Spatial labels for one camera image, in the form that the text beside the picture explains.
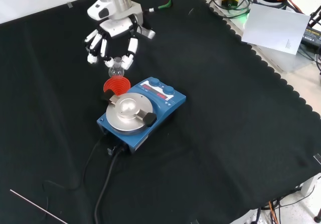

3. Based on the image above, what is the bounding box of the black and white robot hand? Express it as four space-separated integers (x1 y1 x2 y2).
84 15 141 70

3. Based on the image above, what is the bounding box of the clear glass round-bottom flask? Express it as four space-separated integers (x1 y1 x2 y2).
108 57 125 78

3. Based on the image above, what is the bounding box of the blue heater with steel plate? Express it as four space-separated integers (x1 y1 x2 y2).
96 76 187 155

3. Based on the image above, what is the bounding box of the black cloth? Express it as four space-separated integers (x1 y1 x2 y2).
0 0 321 224

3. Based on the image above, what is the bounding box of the pale board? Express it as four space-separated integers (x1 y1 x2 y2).
241 3 311 57

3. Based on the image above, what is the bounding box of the thin metal probe rod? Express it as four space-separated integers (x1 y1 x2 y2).
10 189 69 224

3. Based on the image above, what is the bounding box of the black power adapter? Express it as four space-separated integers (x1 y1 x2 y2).
300 26 321 48

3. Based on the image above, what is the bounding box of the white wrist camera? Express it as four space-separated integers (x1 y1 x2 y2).
87 1 111 22

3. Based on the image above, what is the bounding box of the orange flask support ring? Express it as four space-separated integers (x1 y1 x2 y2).
103 76 132 97

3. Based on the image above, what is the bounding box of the thin black probe cable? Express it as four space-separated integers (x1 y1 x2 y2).
42 133 109 192

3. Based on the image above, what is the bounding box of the black heater power cable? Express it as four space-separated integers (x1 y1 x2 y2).
93 145 127 224

